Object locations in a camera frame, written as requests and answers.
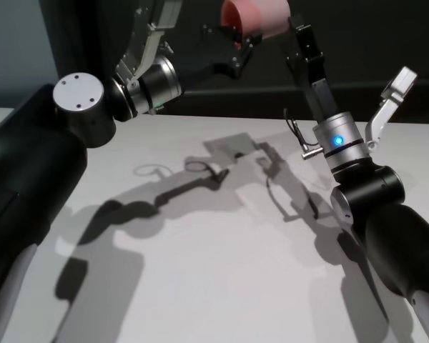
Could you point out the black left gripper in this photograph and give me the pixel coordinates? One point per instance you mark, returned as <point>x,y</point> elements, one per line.
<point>214,53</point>

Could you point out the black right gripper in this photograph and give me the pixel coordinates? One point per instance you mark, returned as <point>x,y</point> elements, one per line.
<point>316,78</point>

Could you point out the pink plastic cup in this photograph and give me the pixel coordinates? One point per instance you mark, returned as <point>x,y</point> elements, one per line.
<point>268,18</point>

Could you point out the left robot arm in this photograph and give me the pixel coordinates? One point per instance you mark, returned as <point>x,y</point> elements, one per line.
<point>78,96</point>

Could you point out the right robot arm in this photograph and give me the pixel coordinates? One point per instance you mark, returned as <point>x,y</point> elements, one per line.
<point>386,221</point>

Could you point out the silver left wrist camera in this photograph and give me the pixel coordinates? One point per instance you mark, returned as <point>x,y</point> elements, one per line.
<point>152,46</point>

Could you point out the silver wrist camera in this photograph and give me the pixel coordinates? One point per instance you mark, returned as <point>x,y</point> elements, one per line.
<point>152,46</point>
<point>397,89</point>

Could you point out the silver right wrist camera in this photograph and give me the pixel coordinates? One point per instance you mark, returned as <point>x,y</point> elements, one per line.
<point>397,89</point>

